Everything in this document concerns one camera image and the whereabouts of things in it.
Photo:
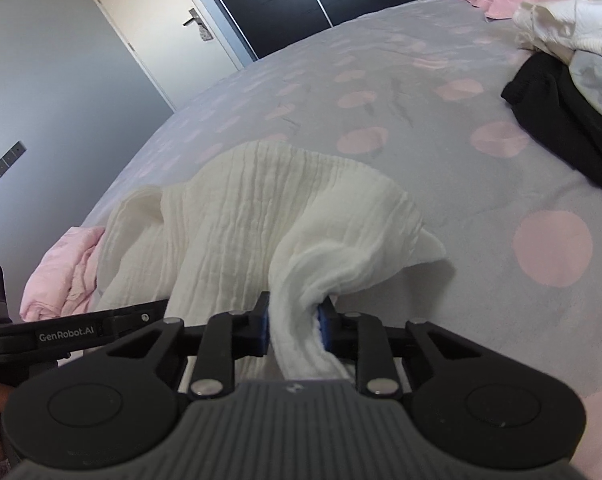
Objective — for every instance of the light grey cloth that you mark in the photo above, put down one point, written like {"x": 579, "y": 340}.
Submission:
{"x": 601, "y": 85}

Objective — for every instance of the cream white pants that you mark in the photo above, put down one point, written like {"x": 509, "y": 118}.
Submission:
{"x": 261, "y": 220}

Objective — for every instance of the small patterned door hanger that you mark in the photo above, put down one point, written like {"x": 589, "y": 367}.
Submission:
{"x": 205, "y": 32}

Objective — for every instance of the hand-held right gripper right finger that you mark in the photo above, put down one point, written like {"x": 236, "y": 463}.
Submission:
{"x": 324, "y": 325}

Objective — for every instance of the light pink cloth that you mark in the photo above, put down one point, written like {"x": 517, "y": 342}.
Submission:
{"x": 56, "y": 275}

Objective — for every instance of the black sliding wardrobe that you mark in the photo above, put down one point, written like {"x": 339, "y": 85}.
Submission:
{"x": 281, "y": 5}

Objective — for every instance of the dark wall switch panel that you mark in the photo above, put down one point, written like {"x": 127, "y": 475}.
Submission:
{"x": 1, "y": 170}

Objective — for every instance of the pile of white clothes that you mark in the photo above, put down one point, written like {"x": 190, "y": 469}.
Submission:
{"x": 581, "y": 20}

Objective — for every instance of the black garment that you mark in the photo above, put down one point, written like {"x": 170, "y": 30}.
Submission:
{"x": 556, "y": 110}

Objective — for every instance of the grey pink-dotted blanket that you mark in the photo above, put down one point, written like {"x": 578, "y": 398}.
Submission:
{"x": 431, "y": 185}

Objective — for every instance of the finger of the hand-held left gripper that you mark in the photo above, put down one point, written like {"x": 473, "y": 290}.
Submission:
{"x": 136, "y": 317}

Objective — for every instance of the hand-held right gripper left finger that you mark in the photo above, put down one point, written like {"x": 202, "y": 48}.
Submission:
{"x": 264, "y": 325}

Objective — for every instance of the cream door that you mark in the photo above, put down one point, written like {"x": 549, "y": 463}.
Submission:
{"x": 151, "y": 15}

